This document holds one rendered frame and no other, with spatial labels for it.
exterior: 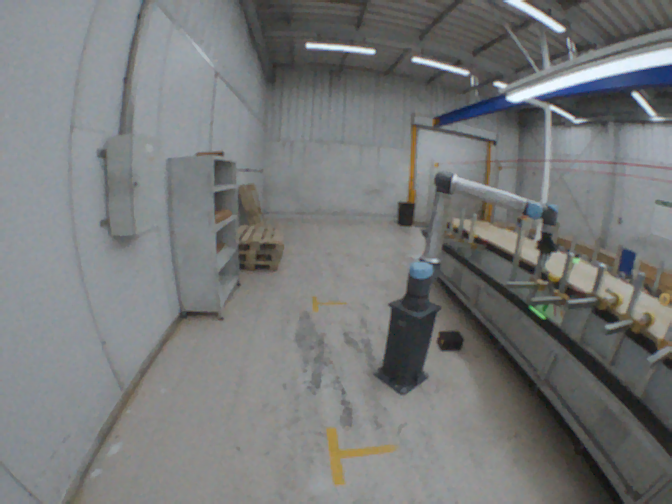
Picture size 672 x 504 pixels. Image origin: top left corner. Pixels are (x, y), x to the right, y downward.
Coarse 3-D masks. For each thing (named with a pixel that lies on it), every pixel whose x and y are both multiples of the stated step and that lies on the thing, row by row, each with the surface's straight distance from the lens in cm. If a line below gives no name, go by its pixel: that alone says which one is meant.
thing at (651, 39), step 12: (648, 36) 206; (660, 36) 203; (612, 48) 218; (624, 48) 212; (636, 48) 216; (576, 60) 236; (588, 60) 229; (540, 72) 264; (552, 72) 252; (516, 84) 289; (540, 228) 332
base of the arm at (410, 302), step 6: (408, 294) 172; (402, 300) 178; (408, 300) 172; (414, 300) 170; (420, 300) 171; (426, 300) 173; (402, 306) 175; (408, 306) 171; (414, 306) 170; (420, 306) 171; (426, 306) 174
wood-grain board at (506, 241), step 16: (464, 224) 363; (480, 224) 390; (496, 240) 285; (512, 240) 305; (528, 240) 330; (528, 256) 241; (560, 256) 279; (544, 272) 213; (560, 272) 215; (576, 272) 231; (592, 272) 250; (592, 288) 200; (624, 288) 234; (608, 304) 179; (624, 304) 192; (640, 304) 208; (656, 304) 227; (656, 320) 190; (656, 336) 164
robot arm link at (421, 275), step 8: (416, 264) 171; (424, 264) 173; (416, 272) 165; (424, 272) 164; (432, 272) 169; (408, 280) 170; (416, 280) 166; (424, 280) 166; (432, 280) 175; (408, 288) 171; (416, 288) 167; (424, 288) 168
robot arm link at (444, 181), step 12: (444, 180) 160; (456, 180) 160; (456, 192) 162; (468, 192) 158; (480, 192) 157; (492, 192) 157; (504, 192) 159; (504, 204) 157; (516, 204) 156; (528, 204) 157; (528, 216) 159; (540, 216) 157
